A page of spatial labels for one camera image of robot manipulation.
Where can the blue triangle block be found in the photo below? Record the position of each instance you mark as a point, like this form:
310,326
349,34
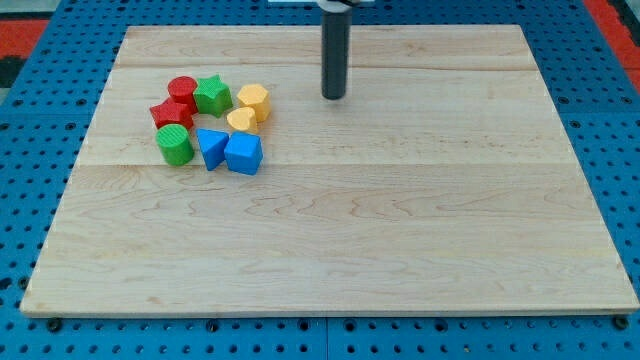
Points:
212,144

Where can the green star block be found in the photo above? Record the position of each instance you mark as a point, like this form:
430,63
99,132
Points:
212,96

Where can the red star block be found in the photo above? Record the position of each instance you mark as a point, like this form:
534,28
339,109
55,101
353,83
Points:
171,112

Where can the blue cube block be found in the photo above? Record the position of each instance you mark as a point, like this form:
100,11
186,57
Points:
243,153

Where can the yellow heart block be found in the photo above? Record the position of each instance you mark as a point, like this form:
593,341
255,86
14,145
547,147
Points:
243,120

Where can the yellow hexagon block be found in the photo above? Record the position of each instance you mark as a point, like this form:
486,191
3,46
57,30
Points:
257,97

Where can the light wooden board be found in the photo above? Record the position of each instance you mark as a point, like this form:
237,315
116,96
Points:
442,184

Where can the green cylinder block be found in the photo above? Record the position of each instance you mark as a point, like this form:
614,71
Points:
173,141

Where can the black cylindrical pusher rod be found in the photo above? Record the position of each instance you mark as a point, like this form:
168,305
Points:
335,40

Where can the red cylinder block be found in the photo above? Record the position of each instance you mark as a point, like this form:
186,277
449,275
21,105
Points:
181,89

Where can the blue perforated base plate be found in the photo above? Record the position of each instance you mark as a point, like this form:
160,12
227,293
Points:
50,104

